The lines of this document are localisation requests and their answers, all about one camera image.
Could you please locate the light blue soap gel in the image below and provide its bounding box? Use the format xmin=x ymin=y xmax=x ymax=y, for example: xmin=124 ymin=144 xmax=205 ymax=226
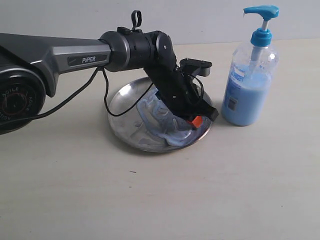
xmin=136 ymin=86 xmax=212 ymax=148

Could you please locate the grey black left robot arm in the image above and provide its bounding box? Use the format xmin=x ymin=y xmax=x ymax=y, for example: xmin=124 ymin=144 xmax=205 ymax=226
xmin=0 ymin=27 xmax=218 ymax=134

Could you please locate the round steel plate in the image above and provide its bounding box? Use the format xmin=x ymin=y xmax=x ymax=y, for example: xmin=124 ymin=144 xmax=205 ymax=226
xmin=108 ymin=77 xmax=212 ymax=153

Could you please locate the blue soap pump bottle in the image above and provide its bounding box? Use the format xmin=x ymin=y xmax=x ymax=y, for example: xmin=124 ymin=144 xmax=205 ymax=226
xmin=221 ymin=5 xmax=279 ymax=126

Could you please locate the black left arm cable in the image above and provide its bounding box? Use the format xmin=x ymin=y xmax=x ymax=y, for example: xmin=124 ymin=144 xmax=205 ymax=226
xmin=0 ymin=9 xmax=206 ymax=125

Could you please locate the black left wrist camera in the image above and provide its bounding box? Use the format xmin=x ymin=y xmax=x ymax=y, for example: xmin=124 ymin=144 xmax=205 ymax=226
xmin=179 ymin=58 xmax=212 ymax=77

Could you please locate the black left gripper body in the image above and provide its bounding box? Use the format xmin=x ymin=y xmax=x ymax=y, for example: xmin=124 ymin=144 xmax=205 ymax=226
xmin=144 ymin=65 xmax=219 ymax=122

